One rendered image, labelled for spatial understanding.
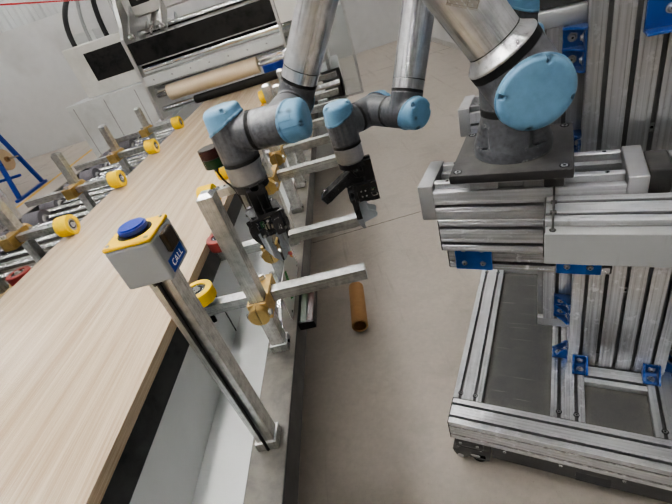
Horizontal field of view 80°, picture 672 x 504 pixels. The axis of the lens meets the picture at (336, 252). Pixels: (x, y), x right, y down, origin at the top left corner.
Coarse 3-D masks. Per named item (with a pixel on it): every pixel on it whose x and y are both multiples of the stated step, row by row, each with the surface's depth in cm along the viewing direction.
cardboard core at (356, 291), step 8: (352, 288) 216; (360, 288) 216; (352, 296) 211; (360, 296) 210; (352, 304) 206; (360, 304) 204; (352, 312) 202; (360, 312) 199; (352, 320) 198; (360, 320) 195; (352, 328) 198; (360, 328) 200
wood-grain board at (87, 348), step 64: (192, 128) 263; (128, 192) 184; (192, 192) 160; (64, 256) 142; (192, 256) 115; (0, 320) 115; (64, 320) 105; (128, 320) 97; (0, 384) 90; (64, 384) 84; (128, 384) 78; (0, 448) 74; (64, 448) 69
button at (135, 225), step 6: (126, 222) 55; (132, 222) 55; (138, 222) 54; (144, 222) 54; (120, 228) 54; (126, 228) 54; (132, 228) 53; (138, 228) 53; (144, 228) 54; (120, 234) 53; (126, 234) 53; (132, 234) 53
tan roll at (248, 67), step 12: (252, 60) 323; (264, 60) 326; (276, 60) 326; (216, 72) 327; (228, 72) 326; (240, 72) 326; (252, 72) 327; (168, 84) 334; (180, 84) 331; (192, 84) 330; (204, 84) 330; (216, 84) 332; (168, 96) 335; (180, 96) 337
